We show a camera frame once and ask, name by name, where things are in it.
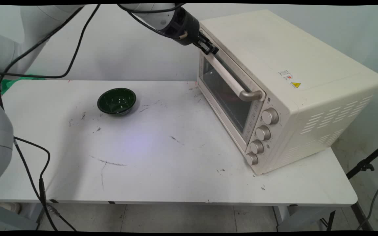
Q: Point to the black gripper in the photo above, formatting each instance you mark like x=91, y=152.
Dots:
x=185, y=28

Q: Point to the white label sticker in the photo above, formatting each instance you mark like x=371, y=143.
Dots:
x=286, y=75

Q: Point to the large silver oven knob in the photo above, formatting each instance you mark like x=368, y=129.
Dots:
x=270, y=116

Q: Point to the yellow warning sticker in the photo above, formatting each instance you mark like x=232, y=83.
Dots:
x=296, y=85

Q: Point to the cream toaster oven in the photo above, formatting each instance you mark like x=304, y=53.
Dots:
x=307, y=85

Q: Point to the dark green bowl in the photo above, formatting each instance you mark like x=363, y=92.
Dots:
x=116, y=101

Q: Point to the black tripod stand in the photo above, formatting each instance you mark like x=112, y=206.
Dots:
x=366, y=164

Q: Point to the green plastic sheet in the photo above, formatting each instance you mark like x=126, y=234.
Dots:
x=10, y=82

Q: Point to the black table leg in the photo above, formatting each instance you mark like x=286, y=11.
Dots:
x=361, y=216

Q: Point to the gray table leg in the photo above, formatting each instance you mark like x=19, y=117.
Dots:
x=15, y=219

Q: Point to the white table support frame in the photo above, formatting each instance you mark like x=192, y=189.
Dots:
x=304, y=218

